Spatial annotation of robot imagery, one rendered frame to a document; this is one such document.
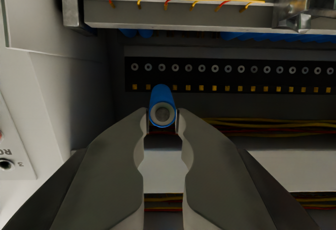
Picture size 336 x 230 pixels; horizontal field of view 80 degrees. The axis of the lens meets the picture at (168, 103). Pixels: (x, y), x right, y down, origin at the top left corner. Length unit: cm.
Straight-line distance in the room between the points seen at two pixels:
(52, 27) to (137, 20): 6
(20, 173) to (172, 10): 19
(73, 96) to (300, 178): 24
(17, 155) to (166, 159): 13
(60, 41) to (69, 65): 3
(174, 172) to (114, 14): 15
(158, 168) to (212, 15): 15
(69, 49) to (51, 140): 8
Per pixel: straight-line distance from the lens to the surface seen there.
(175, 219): 46
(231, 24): 19
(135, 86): 31
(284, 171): 25
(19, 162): 22
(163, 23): 18
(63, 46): 20
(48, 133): 19
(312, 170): 26
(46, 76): 18
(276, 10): 19
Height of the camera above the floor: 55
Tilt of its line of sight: 30 degrees up
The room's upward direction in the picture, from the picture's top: 178 degrees counter-clockwise
